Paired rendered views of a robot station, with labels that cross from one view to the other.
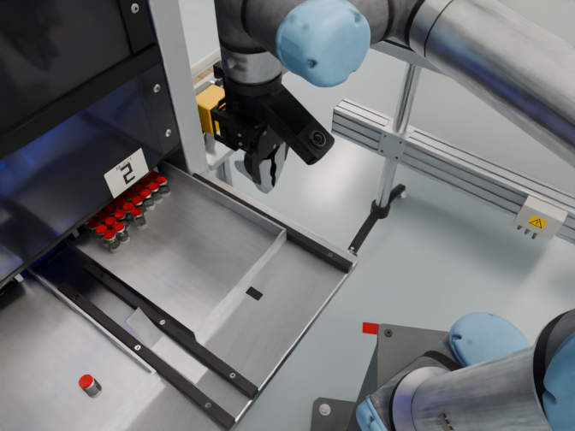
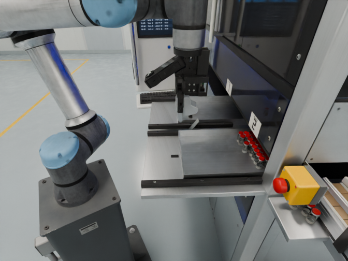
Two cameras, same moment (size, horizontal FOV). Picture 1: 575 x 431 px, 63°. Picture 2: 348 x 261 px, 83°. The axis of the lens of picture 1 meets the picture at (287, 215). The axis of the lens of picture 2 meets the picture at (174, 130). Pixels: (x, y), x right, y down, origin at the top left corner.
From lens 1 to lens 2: 0.95 m
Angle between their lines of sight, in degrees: 88
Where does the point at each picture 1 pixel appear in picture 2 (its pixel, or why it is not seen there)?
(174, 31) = (302, 92)
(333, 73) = not seen: hidden behind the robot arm
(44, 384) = (203, 113)
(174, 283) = (205, 143)
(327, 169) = not seen: outside the picture
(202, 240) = (216, 160)
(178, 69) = (290, 117)
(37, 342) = (218, 116)
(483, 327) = (62, 145)
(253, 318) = (167, 149)
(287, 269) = (170, 170)
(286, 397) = not seen: outside the picture
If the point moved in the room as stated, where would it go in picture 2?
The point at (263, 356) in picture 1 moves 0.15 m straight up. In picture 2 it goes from (153, 143) to (151, 112)
